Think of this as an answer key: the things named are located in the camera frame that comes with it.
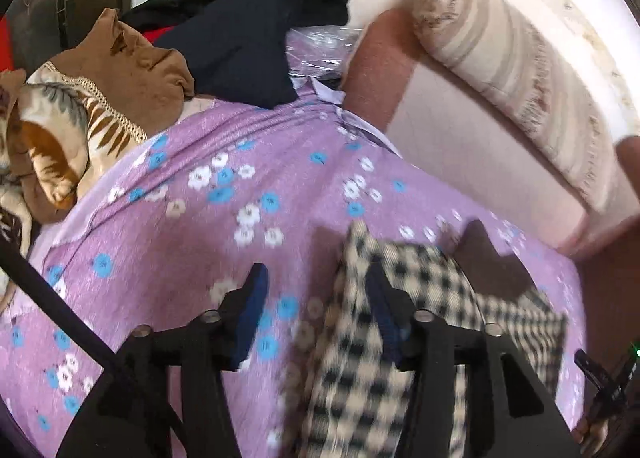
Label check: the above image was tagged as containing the black cable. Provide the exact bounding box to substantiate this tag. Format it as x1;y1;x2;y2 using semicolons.
0;237;123;371

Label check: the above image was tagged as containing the person's right hand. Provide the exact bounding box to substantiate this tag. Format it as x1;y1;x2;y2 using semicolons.
571;419;610;452

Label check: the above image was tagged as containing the brown cloth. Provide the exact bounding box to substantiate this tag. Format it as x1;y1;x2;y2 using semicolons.
46;7;197;131

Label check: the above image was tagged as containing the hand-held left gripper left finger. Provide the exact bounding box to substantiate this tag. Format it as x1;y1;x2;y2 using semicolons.
55;262;271;458

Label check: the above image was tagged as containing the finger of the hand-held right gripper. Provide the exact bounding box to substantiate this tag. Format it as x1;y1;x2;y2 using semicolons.
573;349;604;382

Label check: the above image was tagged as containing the purple floral bed sheet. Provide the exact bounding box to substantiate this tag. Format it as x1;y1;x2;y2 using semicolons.
0;28;590;458

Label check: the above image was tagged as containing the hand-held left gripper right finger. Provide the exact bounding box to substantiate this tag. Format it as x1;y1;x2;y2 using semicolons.
365;261;583;458

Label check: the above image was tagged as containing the leaf print brown blanket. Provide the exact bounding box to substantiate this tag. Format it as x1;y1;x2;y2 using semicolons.
0;68;149;301

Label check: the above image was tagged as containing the clear plastic bag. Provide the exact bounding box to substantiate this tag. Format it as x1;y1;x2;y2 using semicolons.
285;23;367;90

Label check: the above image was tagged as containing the striped bolster pillow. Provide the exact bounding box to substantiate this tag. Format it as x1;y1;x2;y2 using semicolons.
409;0;640;215

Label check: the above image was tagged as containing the navy garment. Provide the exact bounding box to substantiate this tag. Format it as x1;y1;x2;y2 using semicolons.
154;0;312;110

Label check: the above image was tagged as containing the black and cream checkered coat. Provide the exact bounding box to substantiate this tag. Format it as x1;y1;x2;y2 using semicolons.
299;219;571;458

